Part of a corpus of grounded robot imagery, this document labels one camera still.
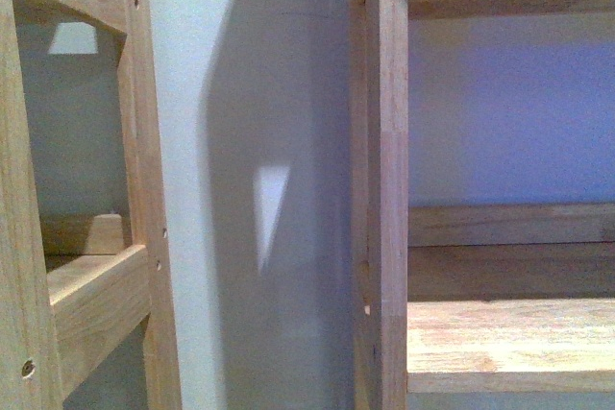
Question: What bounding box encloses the wooden shelf unit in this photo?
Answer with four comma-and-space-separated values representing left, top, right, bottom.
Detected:
1, 0, 182, 409
349, 0, 614, 409

